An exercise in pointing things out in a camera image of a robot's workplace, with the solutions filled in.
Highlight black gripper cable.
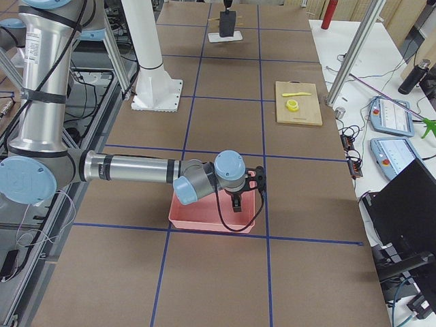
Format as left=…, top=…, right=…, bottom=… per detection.
left=216, top=189, right=266, bottom=234

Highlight white rectangular tray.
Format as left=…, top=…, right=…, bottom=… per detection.
left=208, top=31, right=243, bottom=44

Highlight red bottle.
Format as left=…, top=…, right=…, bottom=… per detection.
left=321, top=0, right=339, bottom=30

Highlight teach pendant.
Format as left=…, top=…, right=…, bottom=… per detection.
left=369, top=96, right=414, bottom=137
left=370, top=137, right=422, bottom=181

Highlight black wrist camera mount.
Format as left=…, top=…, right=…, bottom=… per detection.
left=241, top=166, right=266, bottom=193

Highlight aluminium frame post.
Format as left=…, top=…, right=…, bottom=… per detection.
left=326, top=0, right=386, bottom=107

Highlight yellow lemon slice toy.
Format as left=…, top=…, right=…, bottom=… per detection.
left=285, top=99, right=299, bottom=112

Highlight lower teach pendant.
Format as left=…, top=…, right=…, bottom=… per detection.
left=370, top=137, right=422, bottom=181

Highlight black water bottle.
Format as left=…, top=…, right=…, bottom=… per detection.
left=398, top=59, right=431, bottom=95

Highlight wooden chopsticks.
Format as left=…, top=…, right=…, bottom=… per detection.
left=208, top=16, right=244, bottom=27

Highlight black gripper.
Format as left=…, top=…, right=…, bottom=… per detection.
left=225, top=190, right=243, bottom=213

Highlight yellow plastic knife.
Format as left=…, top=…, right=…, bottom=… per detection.
left=281, top=92, right=312, bottom=97

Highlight black monitor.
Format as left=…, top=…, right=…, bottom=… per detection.
left=363, top=159, right=435, bottom=308

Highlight pink plastic bin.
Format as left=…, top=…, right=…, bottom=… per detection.
left=168, top=190, right=260, bottom=232

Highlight wooden cutting board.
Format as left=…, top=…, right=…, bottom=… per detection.
left=275, top=81, right=323, bottom=126

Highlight upper teach pendant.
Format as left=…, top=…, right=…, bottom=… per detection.
left=369, top=96, right=414, bottom=137

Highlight green grabber stick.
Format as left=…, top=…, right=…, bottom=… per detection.
left=349, top=73, right=436, bottom=139

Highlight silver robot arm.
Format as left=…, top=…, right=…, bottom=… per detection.
left=1, top=1, right=249, bottom=205

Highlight grey cloth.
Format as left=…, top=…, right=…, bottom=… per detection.
left=219, top=9, right=236, bottom=37

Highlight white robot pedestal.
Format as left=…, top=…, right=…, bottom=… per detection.
left=122, top=0, right=183, bottom=112

